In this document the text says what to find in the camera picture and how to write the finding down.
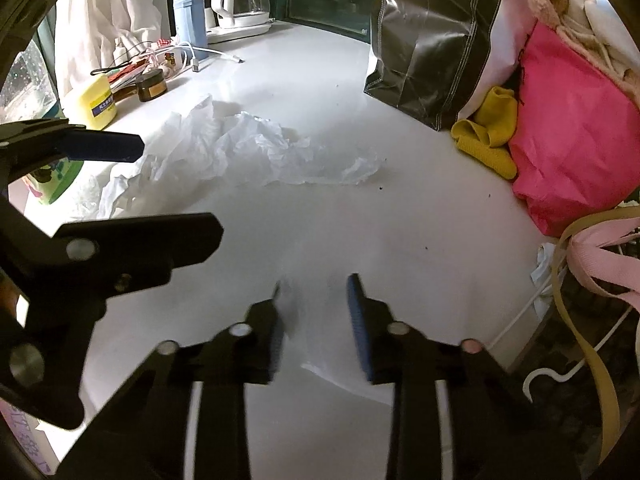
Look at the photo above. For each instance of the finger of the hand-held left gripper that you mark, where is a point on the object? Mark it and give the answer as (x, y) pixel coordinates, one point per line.
(140, 240)
(100, 146)

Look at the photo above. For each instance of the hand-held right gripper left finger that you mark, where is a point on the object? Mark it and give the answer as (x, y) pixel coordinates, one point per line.
(273, 345)

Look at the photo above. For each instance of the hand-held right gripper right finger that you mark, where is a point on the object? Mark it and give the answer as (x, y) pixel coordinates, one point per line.
(359, 330)

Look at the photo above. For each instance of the white plastic sheet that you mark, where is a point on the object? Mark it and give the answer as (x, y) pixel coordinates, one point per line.
(240, 145)

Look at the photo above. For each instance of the yellow plastic jar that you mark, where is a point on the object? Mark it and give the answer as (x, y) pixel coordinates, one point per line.
(92, 105)

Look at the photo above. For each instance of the green printed container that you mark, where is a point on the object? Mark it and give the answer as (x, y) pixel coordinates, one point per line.
(55, 182)

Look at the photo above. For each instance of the amber glass jar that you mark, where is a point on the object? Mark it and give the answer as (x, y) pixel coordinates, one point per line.
(151, 86)

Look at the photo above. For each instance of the pile of packets and ribbons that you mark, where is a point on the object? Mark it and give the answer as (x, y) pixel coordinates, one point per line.
(135, 67)

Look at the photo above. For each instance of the small white bottle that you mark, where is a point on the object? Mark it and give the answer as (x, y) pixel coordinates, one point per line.
(121, 55)

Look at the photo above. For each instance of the white curtain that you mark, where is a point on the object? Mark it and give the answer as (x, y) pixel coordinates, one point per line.
(100, 10)

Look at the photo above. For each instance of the light blue thermos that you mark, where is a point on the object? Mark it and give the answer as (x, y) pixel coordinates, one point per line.
(190, 15)

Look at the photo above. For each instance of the white kettle base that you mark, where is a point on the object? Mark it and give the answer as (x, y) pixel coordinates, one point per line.
(235, 32)

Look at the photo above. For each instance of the white clothes hanger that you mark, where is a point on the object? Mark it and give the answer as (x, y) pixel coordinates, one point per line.
(542, 374)

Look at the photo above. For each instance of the yellow cloth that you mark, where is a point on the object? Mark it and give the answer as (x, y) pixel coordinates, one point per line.
(492, 125)

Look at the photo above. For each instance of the pink bag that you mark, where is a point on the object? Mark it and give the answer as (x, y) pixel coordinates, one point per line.
(575, 135)

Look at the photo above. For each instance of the black stitched tote bag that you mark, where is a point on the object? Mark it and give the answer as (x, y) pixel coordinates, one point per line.
(425, 35)

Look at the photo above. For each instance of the cream plush fabric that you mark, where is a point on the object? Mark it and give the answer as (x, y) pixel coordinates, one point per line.
(590, 20)

